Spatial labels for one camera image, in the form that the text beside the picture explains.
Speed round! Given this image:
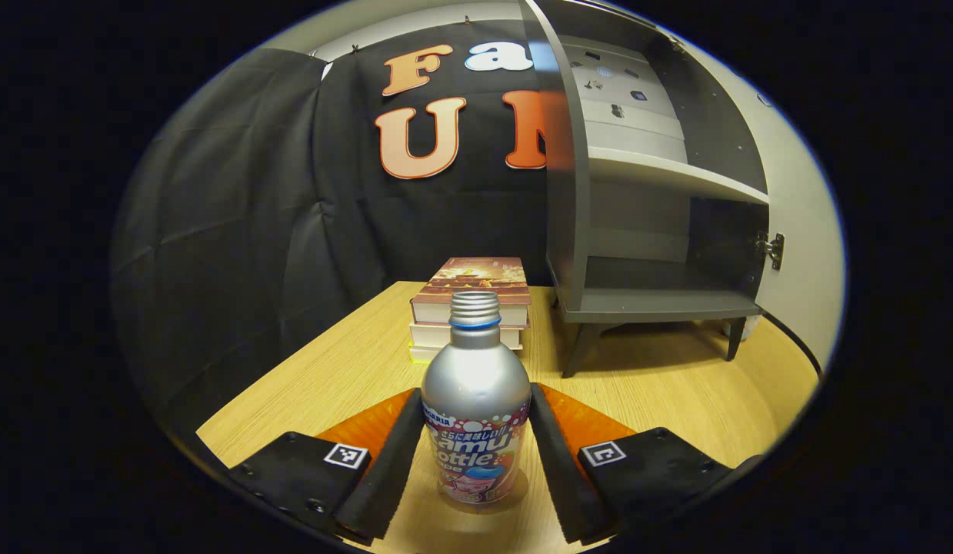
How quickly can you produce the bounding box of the red cover book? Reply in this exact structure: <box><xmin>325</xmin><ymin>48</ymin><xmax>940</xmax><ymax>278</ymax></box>
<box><xmin>411</xmin><ymin>257</ymin><xmax>532</xmax><ymax>328</ymax></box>

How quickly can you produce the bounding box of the grey cabinet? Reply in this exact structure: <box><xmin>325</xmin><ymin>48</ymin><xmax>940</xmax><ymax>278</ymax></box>
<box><xmin>518</xmin><ymin>0</ymin><xmax>771</xmax><ymax>379</ymax></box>

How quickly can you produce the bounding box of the metal door hinge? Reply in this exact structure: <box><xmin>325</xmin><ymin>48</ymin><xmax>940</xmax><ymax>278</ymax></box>
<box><xmin>755</xmin><ymin>231</ymin><xmax>786</xmax><ymax>272</ymax></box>

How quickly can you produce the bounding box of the row of black cloth clips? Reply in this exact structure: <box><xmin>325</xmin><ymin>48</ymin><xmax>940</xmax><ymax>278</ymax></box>
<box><xmin>307</xmin><ymin>14</ymin><xmax>473</xmax><ymax>58</ymax></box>

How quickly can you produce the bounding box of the black backdrop cloth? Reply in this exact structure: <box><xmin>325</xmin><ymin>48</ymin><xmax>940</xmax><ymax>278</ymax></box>
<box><xmin>111</xmin><ymin>17</ymin><xmax>569</xmax><ymax>432</ymax></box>

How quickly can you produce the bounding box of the white cabinet door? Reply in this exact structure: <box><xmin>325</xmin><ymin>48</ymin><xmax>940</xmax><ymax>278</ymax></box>
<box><xmin>661</xmin><ymin>23</ymin><xmax>846</xmax><ymax>370</ymax></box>

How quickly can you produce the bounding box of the white book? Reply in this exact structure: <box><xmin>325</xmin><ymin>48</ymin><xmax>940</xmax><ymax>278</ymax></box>
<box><xmin>409</xmin><ymin>322</ymin><xmax>527</xmax><ymax>351</ymax></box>

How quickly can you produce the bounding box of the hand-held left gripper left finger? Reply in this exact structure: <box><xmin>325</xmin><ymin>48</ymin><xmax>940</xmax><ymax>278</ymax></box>
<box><xmin>226</xmin><ymin>387</ymin><xmax>425</xmax><ymax>546</ymax></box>

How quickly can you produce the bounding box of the silver bottle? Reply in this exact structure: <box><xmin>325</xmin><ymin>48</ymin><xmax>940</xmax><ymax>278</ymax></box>
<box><xmin>420</xmin><ymin>290</ymin><xmax>532</xmax><ymax>506</ymax></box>

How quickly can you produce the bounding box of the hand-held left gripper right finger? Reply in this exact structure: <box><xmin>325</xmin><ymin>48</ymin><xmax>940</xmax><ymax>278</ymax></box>
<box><xmin>528</xmin><ymin>382</ymin><xmax>761</xmax><ymax>546</ymax></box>

